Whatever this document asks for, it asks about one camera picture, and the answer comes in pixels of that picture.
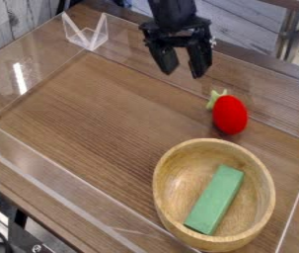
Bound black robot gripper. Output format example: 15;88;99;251
140;0;214;79

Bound red plush fruit green stem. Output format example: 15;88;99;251
206;90;249;135

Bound metal stand in background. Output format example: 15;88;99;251
261;0;299;62

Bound clear acrylic tray walls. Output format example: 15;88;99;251
0;5;299;253

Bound wooden bowl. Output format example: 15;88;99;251
152;138;275;252

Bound green rectangular block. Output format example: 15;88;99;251
183;164;245;235

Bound clear acrylic corner bracket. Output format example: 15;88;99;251
60;13;108;51

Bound black table leg bracket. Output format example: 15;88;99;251
8;210;55;253

